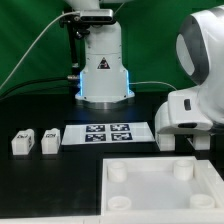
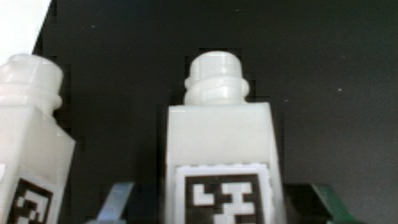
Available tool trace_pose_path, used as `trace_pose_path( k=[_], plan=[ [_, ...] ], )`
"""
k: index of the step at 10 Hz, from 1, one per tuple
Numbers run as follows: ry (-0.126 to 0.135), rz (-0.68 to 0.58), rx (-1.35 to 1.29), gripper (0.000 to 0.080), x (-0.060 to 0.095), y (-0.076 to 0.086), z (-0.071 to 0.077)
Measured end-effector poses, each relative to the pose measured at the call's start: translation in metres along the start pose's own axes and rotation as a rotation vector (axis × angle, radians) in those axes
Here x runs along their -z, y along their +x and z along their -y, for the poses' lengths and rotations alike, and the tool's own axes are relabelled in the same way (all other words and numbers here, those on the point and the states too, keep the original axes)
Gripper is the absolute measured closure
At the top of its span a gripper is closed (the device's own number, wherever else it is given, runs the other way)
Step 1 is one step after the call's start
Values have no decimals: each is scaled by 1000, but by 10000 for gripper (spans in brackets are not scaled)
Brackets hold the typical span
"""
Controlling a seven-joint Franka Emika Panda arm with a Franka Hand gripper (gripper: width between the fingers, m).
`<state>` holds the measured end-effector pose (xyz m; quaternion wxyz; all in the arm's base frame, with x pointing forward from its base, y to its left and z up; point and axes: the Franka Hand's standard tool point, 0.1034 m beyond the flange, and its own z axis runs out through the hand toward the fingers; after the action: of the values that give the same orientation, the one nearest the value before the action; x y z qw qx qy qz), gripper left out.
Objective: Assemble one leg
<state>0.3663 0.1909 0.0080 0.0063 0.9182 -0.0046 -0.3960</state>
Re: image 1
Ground grey camera on stand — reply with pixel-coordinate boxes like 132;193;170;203
59;8;115;25

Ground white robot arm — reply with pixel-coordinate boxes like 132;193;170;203
64;0;224;134

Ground black camera stand pole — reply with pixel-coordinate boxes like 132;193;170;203
67;23;80;76

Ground white sheet with AprilTags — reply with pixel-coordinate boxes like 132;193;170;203
62;122;154;145

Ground white camera cable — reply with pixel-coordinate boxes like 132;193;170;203
0;10;81;91

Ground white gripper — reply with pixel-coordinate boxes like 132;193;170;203
155;90;224;134

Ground black cables on table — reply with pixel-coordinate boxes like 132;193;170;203
0;75;81;101

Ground white square tabletop tray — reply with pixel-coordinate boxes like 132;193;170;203
101;156;224;215

